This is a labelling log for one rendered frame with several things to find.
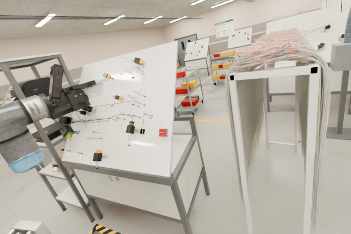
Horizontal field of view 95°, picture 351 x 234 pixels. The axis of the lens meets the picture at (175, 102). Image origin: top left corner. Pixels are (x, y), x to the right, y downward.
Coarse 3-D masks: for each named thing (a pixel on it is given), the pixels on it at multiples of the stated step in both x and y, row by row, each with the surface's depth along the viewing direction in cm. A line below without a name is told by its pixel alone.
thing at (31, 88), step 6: (42, 78) 157; (48, 78) 161; (18, 84) 152; (24, 84) 144; (30, 84) 148; (36, 84) 152; (42, 84) 156; (48, 84) 161; (12, 90) 149; (24, 90) 143; (30, 90) 147; (36, 90) 151; (42, 90) 156; (48, 90) 160; (12, 96) 152; (30, 96) 147
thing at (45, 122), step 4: (40, 120) 359; (44, 120) 350; (48, 120) 343; (52, 120) 338; (56, 120) 340; (32, 124) 341; (44, 124) 327; (48, 124) 332; (28, 128) 317; (32, 128) 311; (36, 128) 316; (32, 132) 311; (64, 140) 354; (40, 164) 317
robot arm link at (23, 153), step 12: (24, 132) 45; (0, 144) 42; (12, 144) 42; (24, 144) 44; (36, 144) 48; (12, 156) 43; (24, 156) 44; (36, 156) 47; (12, 168) 44; (24, 168) 45
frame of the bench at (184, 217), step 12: (192, 144) 145; (180, 168) 119; (204, 168) 171; (204, 180) 175; (84, 192) 172; (96, 204) 180; (120, 204) 151; (180, 204) 115; (192, 204) 135; (156, 216) 134; (180, 216) 121
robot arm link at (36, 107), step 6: (36, 96) 47; (24, 102) 45; (30, 102) 45; (36, 102) 46; (42, 102) 47; (30, 108) 45; (36, 108) 45; (42, 108) 47; (30, 114) 45; (36, 114) 46; (42, 114) 47; (48, 114) 49; (36, 120) 47
